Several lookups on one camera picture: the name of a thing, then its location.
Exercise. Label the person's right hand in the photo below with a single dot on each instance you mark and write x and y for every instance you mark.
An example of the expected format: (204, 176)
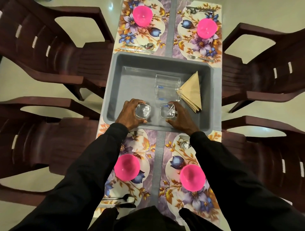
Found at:
(184, 120)

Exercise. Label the person's black clothed torso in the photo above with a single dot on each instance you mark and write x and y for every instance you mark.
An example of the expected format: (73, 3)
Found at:
(147, 220)

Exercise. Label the pink plastic bowl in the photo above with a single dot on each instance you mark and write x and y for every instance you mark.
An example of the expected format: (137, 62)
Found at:
(206, 28)
(127, 167)
(192, 177)
(142, 15)

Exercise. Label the person's left thumb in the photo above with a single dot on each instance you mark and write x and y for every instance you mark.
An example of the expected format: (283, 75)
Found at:
(141, 121)

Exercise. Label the person's left hand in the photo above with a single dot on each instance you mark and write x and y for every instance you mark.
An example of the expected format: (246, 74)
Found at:
(126, 114)

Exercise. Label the grey plastic tub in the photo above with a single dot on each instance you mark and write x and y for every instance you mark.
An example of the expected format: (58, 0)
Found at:
(133, 83)

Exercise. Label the clear square drinking glass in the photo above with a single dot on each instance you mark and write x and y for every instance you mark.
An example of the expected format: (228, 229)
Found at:
(167, 111)
(143, 111)
(166, 81)
(166, 94)

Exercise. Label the metal table knife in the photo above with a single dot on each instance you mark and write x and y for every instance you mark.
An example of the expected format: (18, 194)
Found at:
(138, 50)

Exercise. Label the metal fork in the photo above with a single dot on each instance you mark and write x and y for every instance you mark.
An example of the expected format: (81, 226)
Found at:
(139, 133)
(200, 58)

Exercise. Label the metal spoon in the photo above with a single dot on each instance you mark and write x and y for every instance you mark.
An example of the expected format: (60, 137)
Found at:
(143, 45)
(185, 144)
(125, 197)
(194, 10)

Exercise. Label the person's right thumb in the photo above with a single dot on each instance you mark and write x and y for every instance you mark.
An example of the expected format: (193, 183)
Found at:
(171, 121)

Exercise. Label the brown plastic chair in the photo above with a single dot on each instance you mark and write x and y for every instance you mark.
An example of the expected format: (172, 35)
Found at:
(47, 52)
(262, 78)
(35, 142)
(262, 154)

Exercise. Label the person's right forearm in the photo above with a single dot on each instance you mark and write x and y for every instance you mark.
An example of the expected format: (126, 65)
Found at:
(238, 180)

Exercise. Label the floral placemat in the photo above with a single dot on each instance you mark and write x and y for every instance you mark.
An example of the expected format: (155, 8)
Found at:
(140, 147)
(171, 190)
(133, 35)
(197, 47)

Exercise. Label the stack of beige folded napkins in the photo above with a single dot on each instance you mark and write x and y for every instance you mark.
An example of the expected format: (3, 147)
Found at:
(192, 92)

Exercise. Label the person's left forearm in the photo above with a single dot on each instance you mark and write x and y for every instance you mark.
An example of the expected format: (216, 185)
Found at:
(78, 180)

